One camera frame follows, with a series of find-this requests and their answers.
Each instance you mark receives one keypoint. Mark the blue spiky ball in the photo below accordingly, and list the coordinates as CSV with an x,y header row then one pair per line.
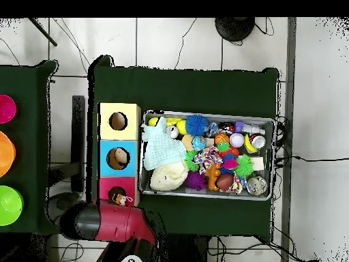
x,y
196,125

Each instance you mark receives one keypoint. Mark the dark green table cloth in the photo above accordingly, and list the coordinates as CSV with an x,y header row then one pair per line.
x,y
30,136
177,90

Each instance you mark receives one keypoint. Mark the thin black rod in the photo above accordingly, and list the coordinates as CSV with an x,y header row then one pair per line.
x,y
43,32

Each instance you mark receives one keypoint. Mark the grey black stand foot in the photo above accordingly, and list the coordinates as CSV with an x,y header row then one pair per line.
x,y
62,200

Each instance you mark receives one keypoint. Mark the green bowl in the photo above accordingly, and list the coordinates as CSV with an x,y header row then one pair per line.
x,y
9,206

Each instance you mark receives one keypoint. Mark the small orange basketball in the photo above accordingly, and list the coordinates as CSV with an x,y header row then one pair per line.
x,y
221,138

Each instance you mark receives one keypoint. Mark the orange bowl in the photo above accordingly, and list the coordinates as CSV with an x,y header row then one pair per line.
x,y
6,154

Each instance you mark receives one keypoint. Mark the small white baseball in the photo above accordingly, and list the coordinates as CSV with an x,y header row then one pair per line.
x,y
236,140

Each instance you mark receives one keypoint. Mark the wooden box with three holes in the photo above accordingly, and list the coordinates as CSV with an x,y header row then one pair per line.
x,y
131,163

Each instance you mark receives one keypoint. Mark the silver mesh bin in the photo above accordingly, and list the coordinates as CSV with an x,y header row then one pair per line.
x,y
268,166

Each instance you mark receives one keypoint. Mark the green spiky ball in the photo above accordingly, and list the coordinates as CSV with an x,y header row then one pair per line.
x,y
244,166

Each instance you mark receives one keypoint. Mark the cream knitted cloth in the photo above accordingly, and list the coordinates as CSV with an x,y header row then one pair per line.
x,y
169,176

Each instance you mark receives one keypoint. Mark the black round stand base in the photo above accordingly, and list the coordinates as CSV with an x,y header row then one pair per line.
x,y
234,28

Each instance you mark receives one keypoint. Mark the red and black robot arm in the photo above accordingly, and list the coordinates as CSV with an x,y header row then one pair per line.
x,y
117,221

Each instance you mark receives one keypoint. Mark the black upright panel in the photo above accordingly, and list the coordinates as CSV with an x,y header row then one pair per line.
x,y
78,136

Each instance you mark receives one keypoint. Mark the pink bowl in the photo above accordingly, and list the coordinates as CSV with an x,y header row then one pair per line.
x,y
6,109

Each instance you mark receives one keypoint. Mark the mint knitted cloth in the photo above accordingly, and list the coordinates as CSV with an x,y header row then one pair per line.
x,y
163,150

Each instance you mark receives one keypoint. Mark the small brown football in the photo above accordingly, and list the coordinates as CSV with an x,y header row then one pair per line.
x,y
225,181

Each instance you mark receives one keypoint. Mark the rainbow spiky caterpillar toy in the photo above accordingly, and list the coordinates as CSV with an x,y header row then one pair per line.
x,y
229,163

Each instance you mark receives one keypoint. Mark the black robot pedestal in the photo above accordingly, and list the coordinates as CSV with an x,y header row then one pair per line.
x,y
188,248

